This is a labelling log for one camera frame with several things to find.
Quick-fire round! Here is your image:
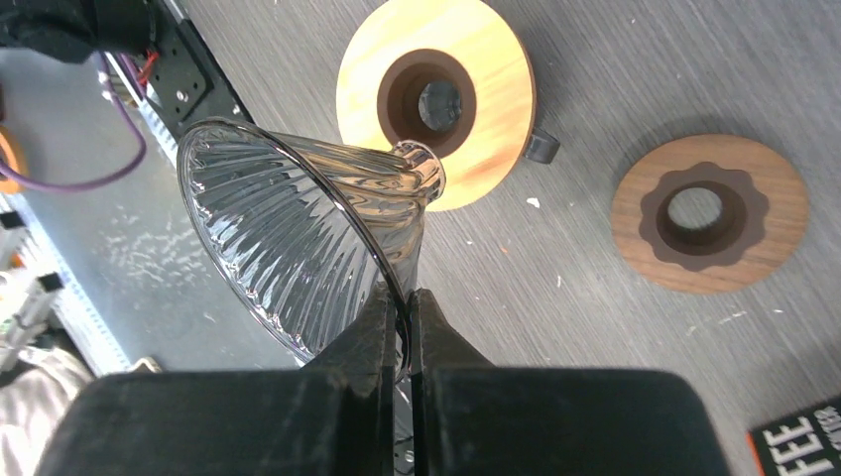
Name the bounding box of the grey dripper with handle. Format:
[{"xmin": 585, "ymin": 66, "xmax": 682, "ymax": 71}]
[{"xmin": 418, "ymin": 80, "xmax": 559, "ymax": 165}]

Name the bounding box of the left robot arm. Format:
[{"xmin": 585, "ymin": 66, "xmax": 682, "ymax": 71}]
[{"xmin": 1, "ymin": 0, "xmax": 160, "ymax": 64}]

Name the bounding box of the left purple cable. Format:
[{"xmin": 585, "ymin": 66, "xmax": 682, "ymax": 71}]
[{"xmin": 0, "ymin": 52, "xmax": 149, "ymax": 194}]

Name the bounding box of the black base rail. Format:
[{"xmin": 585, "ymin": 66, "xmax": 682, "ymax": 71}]
[{"xmin": 98, "ymin": 0, "xmax": 254, "ymax": 146}]

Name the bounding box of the light wooden dripper ring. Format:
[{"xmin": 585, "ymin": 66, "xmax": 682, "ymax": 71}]
[{"xmin": 335, "ymin": 0, "xmax": 539, "ymax": 213}]

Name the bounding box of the clear smoky glass dripper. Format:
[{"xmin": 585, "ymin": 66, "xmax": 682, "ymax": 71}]
[{"xmin": 176, "ymin": 117, "xmax": 446, "ymax": 376}]

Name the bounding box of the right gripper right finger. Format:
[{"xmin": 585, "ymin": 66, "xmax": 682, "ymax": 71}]
[{"xmin": 409, "ymin": 290, "xmax": 729, "ymax": 475}]

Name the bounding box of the orange coffee filter box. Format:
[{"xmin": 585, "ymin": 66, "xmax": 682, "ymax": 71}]
[{"xmin": 747, "ymin": 396, "xmax": 840, "ymax": 476}]

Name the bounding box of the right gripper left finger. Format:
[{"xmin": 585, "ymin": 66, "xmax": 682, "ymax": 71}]
[{"xmin": 37, "ymin": 285, "xmax": 396, "ymax": 475}]

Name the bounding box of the dark wooden dripper ring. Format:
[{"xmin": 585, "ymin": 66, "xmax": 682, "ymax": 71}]
[{"xmin": 610, "ymin": 134, "xmax": 810, "ymax": 296}]

